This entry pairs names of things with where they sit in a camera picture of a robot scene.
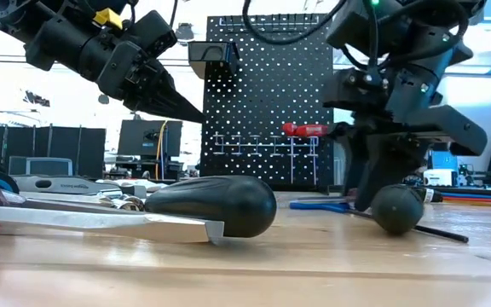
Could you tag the long silver socket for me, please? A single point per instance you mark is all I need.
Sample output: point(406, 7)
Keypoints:
point(110, 196)
point(131, 203)

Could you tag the blue screen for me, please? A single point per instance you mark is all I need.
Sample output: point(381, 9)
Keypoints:
point(440, 163)

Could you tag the black partition screen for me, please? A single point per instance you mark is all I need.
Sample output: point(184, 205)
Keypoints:
point(88, 149)

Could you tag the yellow tag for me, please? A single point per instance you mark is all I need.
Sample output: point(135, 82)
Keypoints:
point(108, 18)

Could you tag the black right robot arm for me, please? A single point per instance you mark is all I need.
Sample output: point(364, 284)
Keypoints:
point(399, 25)

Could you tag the white work glove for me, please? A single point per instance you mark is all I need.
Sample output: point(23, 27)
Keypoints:
point(151, 185)

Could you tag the black ceiling dome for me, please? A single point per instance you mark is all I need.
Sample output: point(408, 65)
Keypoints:
point(103, 99)

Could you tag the grey office chair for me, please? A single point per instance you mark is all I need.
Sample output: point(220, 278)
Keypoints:
point(49, 166)

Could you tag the slotted tool holder rail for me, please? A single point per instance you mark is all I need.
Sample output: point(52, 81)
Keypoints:
point(267, 21)

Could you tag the white box device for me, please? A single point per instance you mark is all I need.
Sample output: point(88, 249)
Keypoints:
point(441, 178)

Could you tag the black metal pegboard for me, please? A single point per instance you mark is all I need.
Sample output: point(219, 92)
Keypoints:
point(267, 94)

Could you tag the black pegboard bin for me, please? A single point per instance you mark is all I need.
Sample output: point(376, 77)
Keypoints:
point(211, 57)

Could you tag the dark ceiling fixture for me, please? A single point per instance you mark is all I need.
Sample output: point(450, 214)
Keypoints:
point(36, 99)

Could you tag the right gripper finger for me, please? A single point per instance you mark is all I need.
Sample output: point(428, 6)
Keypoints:
point(394, 166)
point(356, 162)

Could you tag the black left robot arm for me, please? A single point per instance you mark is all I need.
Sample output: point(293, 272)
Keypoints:
point(49, 38)

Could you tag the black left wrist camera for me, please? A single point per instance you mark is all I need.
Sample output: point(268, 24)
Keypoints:
point(156, 34)

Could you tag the black computer monitor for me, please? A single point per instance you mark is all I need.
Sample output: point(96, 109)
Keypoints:
point(134, 136)

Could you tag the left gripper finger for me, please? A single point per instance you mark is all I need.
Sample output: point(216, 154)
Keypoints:
point(169, 102)

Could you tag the black ceiling speaker yellow band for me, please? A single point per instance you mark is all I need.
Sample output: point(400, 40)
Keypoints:
point(184, 32)

